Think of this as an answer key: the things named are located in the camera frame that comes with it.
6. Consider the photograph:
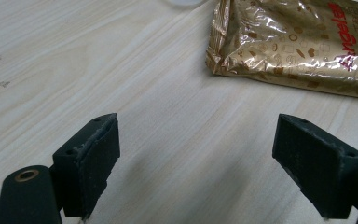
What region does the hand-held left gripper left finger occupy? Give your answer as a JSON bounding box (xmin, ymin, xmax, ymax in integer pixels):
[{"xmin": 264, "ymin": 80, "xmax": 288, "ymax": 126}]
[{"xmin": 52, "ymin": 112, "xmax": 121, "ymax": 220}]

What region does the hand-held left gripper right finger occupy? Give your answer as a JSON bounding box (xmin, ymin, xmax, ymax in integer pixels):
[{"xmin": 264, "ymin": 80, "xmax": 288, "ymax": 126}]
[{"xmin": 271, "ymin": 113, "xmax": 358, "ymax": 220}]

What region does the gold foil packet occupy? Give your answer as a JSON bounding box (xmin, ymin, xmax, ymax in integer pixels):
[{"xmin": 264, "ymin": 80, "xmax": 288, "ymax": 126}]
[{"xmin": 205, "ymin": 0, "xmax": 358, "ymax": 101}]

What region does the white round container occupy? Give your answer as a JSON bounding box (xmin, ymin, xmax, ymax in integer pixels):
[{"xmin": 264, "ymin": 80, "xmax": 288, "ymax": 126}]
[{"xmin": 161, "ymin": 0, "xmax": 209, "ymax": 8}]

